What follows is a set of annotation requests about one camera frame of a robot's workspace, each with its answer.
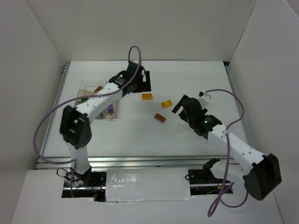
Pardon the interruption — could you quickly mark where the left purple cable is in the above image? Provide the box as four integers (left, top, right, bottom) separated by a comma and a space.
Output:
32, 45, 143, 199

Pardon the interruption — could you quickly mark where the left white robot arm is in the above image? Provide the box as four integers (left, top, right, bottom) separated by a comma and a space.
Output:
60, 62, 151, 185

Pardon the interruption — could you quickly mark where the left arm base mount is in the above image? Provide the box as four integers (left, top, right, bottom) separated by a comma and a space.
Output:
56, 168, 107, 202

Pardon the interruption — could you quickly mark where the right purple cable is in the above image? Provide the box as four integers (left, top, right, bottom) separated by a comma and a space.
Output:
205, 88, 249, 217

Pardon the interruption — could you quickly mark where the brown orange lego brick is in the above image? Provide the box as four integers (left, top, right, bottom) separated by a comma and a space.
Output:
154, 113, 166, 123

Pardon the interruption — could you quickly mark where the purple cable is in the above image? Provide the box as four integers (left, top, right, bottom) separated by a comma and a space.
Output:
32, 45, 143, 199
205, 88, 249, 217

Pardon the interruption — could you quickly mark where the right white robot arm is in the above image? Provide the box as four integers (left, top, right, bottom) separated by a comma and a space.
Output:
172, 91, 282, 201

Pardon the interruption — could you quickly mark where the orange lego brick far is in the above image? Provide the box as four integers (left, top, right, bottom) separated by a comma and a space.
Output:
142, 93, 153, 100

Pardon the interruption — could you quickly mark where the clear tall narrow container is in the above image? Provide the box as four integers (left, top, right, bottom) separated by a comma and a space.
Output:
96, 101, 119, 119

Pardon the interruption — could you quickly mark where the clear wavy container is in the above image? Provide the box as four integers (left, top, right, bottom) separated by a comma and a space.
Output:
79, 80, 107, 92

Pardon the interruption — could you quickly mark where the orange lego brick right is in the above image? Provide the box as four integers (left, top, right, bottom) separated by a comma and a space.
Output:
161, 100, 172, 108

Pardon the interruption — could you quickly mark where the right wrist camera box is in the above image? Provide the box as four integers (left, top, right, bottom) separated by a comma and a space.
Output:
198, 91, 211, 109

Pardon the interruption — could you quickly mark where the purple lego brick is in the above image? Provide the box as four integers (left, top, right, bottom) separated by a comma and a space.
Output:
107, 104, 114, 113

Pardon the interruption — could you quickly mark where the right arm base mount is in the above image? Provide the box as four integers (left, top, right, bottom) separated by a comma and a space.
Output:
185, 158, 223, 196

